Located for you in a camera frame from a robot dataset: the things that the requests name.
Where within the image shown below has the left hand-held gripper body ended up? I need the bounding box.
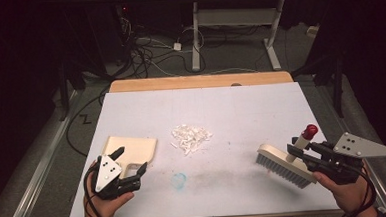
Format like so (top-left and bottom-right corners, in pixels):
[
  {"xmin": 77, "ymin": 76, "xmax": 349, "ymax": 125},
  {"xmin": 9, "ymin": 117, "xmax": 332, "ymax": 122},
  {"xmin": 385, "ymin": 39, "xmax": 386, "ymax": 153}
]
[{"xmin": 90, "ymin": 152, "xmax": 144, "ymax": 202}]

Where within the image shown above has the wooden table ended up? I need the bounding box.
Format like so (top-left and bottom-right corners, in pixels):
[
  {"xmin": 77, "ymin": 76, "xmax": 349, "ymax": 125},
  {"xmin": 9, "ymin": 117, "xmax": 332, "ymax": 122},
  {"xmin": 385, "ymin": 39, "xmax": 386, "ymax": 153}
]
[{"xmin": 105, "ymin": 67, "xmax": 347, "ymax": 217}]

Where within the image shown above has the person's left hand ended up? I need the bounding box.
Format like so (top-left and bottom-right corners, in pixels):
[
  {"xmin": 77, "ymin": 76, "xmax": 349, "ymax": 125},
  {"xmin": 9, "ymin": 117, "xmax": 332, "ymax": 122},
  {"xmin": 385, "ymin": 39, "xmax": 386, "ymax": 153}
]
[{"xmin": 81, "ymin": 159, "xmax": 137, "ymax": 217}]

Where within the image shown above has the person's right hand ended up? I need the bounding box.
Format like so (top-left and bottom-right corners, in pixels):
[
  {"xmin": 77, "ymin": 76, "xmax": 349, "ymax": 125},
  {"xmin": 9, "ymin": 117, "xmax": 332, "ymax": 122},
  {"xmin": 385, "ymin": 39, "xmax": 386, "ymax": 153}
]
[{"xmin": 311, "ymin": 168, "xmax": 375, "ymax": 217}]

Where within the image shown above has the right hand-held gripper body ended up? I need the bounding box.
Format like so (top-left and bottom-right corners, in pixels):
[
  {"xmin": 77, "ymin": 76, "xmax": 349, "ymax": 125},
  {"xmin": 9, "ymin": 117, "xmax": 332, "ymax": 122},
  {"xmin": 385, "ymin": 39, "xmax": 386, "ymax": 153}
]
[{"xmin": 303, "ymin": 129, "xmax": 386, "ymax": 188}]

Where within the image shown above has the long black floor cable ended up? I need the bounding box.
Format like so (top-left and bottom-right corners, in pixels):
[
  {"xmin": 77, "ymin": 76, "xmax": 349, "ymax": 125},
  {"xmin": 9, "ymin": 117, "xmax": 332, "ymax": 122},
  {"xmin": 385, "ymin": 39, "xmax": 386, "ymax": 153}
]
[{"xmin": 62, "ymin": 87, "xmax": 115, "ymax": 159}]

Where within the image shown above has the silver floor rail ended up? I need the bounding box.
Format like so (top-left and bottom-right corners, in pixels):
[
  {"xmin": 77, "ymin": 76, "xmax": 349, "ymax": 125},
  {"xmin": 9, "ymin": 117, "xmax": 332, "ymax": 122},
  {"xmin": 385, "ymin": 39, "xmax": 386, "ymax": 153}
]
[
  {"xmin": 324, "ymin": 84, "xmax": 386, "ymax": 217},
  {"xmin": 0, "ymin": 89, "xmax": 86, "ymax": 217}
]

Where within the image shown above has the white-framed desk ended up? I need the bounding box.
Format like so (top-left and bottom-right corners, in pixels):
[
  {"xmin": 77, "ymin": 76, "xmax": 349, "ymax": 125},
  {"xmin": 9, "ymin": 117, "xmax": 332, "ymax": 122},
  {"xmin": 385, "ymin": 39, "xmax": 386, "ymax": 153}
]
[{"xmin": 174, "ymin": 0, "xmax": 334, "ymax": 76}]

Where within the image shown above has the pile of white paper scraps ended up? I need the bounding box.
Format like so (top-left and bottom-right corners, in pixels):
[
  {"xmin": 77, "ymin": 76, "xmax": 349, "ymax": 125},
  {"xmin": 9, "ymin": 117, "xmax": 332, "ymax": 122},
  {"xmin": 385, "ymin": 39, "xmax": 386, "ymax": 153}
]
[{"xmin": 169, "ymin": 121, "xmax": 215, "ymax": 158}]

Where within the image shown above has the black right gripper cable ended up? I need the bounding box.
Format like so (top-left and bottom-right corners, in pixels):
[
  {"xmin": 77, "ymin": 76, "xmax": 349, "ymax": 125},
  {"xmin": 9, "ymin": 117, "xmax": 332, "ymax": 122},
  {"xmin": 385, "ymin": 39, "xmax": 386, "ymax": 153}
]
[{"xmin": 338, "ymin": 163, "xmax": 379, "ymax": 217}]

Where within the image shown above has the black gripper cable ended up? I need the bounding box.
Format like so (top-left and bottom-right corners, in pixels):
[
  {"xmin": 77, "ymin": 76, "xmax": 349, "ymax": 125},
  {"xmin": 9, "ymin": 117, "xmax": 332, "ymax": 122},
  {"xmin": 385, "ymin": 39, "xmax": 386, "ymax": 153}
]
[
  {"xmin": 338, "ymin": 163, "xmax": 379, "ymax": 217},
  {"xmin": 81, "ymin": 166, "xmax": 121, "ymax": 217}
]

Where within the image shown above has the tangle of black floor cables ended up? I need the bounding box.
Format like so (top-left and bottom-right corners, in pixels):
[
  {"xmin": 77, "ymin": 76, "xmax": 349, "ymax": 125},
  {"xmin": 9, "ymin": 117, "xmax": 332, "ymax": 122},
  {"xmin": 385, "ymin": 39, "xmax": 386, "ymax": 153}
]
[{"xmin": 104, "ymin": 12, "xmax": 208, "ymax": 81}]

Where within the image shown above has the cream brush with red-tipped handle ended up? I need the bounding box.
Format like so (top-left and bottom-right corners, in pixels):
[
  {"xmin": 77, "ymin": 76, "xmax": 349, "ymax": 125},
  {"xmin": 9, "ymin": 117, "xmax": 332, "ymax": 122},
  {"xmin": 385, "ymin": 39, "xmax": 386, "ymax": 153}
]
[{"xmin": 253, "ymin": 123, "xmax": 322, "ymax": 192}]

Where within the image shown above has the white table cover sheet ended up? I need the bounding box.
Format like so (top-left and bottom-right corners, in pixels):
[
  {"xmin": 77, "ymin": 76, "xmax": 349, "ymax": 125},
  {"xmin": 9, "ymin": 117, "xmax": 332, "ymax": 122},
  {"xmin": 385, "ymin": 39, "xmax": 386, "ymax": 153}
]
[{"xmin": 61, "ymin": 78, "xmax": 362, "ymax": 217}]

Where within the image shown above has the cream plastic dustpan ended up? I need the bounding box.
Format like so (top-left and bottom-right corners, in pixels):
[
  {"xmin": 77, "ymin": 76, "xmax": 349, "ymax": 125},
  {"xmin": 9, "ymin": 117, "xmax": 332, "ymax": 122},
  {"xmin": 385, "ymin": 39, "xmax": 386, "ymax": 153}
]
[{"xmin": 100, "ymin": 132, "xmax": 161, "ymax": 181}]

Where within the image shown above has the small white box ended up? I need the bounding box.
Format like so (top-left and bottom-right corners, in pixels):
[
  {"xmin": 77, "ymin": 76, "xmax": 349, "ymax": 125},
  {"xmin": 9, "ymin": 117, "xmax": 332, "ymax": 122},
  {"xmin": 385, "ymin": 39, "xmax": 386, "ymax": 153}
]
[{"xmin": 305, "ymin": 24, "xmax": 321, "ymax": 38}]

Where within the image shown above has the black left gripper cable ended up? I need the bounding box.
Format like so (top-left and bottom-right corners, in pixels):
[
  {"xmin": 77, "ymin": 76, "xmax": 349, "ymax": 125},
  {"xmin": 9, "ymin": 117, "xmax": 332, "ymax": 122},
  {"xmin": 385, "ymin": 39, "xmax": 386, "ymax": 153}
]
[{"xmin": 81, "ymin": 166, "xmax": 121, "ymax": 217}]

